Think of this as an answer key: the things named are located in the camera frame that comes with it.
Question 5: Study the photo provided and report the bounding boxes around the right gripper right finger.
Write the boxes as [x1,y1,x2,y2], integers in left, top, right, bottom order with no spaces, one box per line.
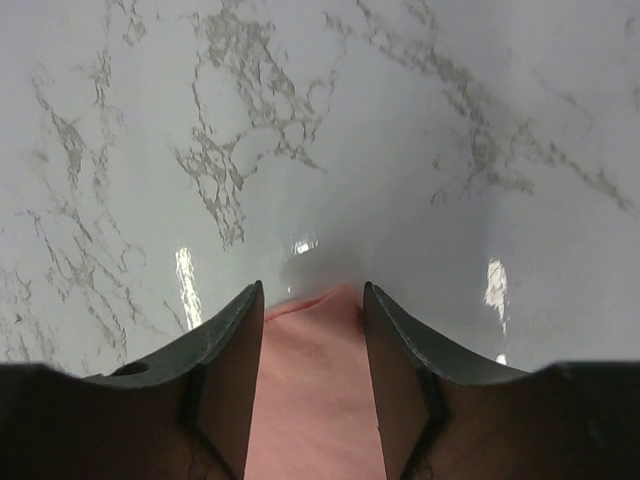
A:
[363,283,550,479]

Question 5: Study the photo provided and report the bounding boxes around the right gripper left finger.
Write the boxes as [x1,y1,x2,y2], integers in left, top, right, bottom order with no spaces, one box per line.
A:
[83,281,264,479]

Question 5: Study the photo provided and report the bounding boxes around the peach t shirt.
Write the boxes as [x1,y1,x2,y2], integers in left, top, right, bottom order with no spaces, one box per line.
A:
[245,285,385,480]

